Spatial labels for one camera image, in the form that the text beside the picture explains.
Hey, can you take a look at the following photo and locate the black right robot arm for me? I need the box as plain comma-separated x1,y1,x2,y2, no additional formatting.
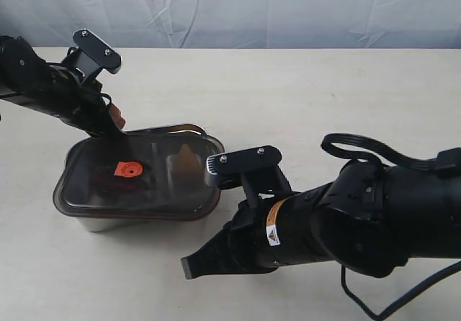
181,146,460,279

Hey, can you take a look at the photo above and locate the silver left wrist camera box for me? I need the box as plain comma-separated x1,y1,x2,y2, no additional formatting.
61,28,122,83

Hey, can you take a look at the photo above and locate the steel two-compartment lunch box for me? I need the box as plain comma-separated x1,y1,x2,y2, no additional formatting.
64,122,210,233

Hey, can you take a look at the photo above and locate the dark lid with orange seal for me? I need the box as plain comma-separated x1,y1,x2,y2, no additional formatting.
52,128,225,222

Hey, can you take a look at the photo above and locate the yellow cheese wedge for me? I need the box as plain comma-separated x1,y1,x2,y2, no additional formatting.
171,144,202,175

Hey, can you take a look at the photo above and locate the black cable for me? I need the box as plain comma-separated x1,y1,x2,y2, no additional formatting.
339,252,461,321

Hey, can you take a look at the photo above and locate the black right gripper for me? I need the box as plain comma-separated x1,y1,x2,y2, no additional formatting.
181,198,277,280

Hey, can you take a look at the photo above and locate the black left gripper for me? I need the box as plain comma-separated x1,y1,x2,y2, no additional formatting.
46,65,126,137

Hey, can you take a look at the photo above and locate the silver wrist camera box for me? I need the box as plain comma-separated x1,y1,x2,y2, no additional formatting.
205,145,292,196
61,28,122,83

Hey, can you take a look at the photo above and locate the red sausage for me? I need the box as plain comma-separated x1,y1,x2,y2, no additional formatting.
89,168,152,196

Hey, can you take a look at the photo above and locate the white backdrop cloth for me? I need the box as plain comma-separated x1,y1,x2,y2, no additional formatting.
1,0,460,49

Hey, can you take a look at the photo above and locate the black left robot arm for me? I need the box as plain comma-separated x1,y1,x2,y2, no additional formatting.
1,29,123,137

